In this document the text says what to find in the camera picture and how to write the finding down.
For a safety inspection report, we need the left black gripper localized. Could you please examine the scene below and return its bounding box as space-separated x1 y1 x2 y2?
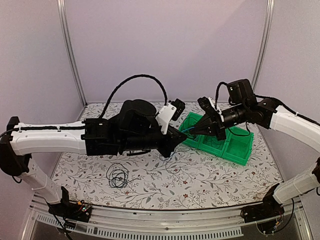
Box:
120 124 188 159

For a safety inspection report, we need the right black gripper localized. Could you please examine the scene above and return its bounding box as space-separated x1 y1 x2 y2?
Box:
190 102 248 140

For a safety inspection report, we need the thin black wire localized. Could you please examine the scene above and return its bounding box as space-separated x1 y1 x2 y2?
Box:
182 117 201 142

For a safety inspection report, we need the wire pile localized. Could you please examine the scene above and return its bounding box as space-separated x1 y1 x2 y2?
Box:
106 162 145 189

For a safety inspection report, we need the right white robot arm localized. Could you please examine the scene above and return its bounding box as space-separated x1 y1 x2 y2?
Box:
190 79 320 218

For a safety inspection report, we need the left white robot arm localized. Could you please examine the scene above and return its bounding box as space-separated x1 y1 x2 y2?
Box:
0 99 187 217

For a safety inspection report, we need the green bin left compartment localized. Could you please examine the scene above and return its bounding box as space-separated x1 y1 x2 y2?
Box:
178 112 203 149

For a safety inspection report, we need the green bin compartment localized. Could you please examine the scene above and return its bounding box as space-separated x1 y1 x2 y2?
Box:
178 112 203 149
222 126 254 166

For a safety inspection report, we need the green bin right compartment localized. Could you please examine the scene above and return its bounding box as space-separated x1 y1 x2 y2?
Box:
222 126 254 166

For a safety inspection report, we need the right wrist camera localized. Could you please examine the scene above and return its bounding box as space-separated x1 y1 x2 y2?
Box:
197 96 223 120

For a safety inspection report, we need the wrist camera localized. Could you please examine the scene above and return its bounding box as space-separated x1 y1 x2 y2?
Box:
155 98 186 135
197 96 223 120

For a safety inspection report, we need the right camera cable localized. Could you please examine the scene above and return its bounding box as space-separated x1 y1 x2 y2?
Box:
214 81 230 110

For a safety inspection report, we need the camera cable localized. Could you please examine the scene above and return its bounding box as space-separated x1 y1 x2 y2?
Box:
214 81 230 110
98 74 168 120

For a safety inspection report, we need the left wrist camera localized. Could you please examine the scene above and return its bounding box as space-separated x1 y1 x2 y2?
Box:
155 98 186 135

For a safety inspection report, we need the left camera cable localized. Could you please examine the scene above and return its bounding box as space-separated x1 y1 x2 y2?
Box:
98 74 168 120

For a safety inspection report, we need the front aluminium rail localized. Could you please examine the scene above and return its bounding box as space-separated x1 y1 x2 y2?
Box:
21 195 315 240

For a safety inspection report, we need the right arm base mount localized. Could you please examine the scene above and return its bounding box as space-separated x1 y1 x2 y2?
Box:
240 183 285 235

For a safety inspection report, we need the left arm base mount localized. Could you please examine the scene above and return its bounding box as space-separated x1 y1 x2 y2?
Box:
48 186 93 223

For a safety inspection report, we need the right aluminium frame post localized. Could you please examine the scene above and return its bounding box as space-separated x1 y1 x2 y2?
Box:
252 0 275 91

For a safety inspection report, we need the aluminium frame post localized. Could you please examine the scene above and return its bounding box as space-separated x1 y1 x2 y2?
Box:
56 0 88 107
252 0 275 91

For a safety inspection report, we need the left aluminium frame post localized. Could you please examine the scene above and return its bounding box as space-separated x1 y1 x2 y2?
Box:
56 0 88 107

